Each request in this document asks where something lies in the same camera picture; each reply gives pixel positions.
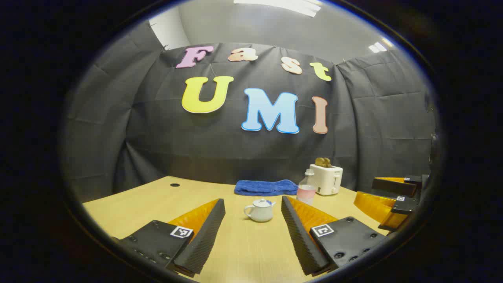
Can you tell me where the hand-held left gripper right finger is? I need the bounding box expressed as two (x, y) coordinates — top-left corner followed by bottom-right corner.
(281, 195), (389, 276)

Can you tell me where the white toaster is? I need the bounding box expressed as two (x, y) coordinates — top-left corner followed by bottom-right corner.
(309, 164), (343, 196)

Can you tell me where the blue towel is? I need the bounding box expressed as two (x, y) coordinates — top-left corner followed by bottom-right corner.
(235, 180), (298, 196)

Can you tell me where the clear water bottle pink label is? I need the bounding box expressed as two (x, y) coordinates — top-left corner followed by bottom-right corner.
(296, 169), (317, 206)

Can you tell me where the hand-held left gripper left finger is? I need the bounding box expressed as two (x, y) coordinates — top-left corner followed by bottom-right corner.
(112, 198), (226, 278)

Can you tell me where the long ceiling light panel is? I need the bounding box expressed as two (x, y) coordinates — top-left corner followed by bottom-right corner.
(234, 0), (323, 18)

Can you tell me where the black backdrop cloth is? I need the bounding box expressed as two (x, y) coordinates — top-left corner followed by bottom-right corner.
(63, 20), (439, 203)

